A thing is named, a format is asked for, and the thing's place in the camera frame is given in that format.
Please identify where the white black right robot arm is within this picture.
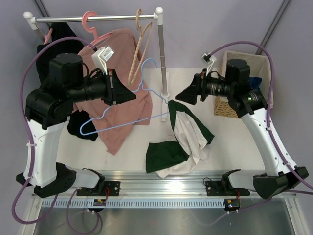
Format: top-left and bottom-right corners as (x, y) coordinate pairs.
(198, 59), (309, 199)

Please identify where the white clothes rack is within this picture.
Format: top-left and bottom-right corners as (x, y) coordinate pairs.
(23, 7), (170, 122)

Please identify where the blue cloth in basket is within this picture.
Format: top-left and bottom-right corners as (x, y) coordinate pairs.
(250, 77), (262, 90)

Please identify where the wicker laundry basket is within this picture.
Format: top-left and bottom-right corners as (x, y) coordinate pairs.
(214, 50), (271, 119)

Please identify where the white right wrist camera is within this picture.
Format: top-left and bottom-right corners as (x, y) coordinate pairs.
(201, 53), (217, 75)

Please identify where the black t shirt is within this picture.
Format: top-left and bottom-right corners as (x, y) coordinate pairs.
(36, 22), (98, 141)

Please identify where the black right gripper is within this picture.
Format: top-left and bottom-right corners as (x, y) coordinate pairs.
(176, 69), (235, 105)

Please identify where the pink t shirt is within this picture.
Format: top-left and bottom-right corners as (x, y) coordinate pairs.
(73, 28), (153, 156)

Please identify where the pink plastic hanger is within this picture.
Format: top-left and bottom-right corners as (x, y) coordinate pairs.
(82, 11), (112, 46)

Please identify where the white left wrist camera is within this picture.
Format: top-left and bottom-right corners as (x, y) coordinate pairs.
(91, 46), (114, 75)

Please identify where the beige plastic hanger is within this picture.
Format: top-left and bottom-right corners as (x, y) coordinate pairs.
(128, 9), (153, 86)

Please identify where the aluminium rail frame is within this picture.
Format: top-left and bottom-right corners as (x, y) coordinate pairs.
(21, 171), (309, 235)

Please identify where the small pink hanger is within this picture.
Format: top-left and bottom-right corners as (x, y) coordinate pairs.
(43, 28), (53, 45)

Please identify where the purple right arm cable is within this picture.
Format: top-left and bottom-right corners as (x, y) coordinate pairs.
(195, 41), (313, 226)

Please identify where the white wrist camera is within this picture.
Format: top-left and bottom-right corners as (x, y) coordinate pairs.
(201, 53), (217, 75)
(91, 46), (114, 75)

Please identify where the light blue wire hanger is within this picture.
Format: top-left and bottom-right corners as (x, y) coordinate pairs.
(79, 58), (172, 136)

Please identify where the green and white t shirt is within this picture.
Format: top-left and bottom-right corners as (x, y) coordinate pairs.
(145, 100), (215, 179)

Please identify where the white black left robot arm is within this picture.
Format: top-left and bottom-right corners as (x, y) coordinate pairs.
(16, 53), (136, 198)

